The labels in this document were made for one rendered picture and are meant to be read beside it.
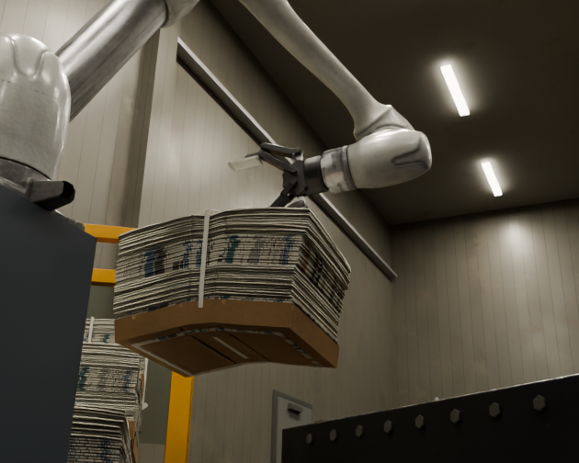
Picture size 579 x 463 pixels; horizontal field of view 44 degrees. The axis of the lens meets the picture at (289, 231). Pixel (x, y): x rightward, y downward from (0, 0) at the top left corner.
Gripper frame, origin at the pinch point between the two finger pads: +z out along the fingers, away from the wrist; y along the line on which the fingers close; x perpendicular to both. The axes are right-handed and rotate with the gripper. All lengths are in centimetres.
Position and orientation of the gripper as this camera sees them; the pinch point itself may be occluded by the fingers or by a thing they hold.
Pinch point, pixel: (235, 193)
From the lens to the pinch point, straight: 154.3
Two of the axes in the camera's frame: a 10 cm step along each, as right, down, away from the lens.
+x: 3.6, 3.9, 8.5
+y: 0.4, 9.0, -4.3
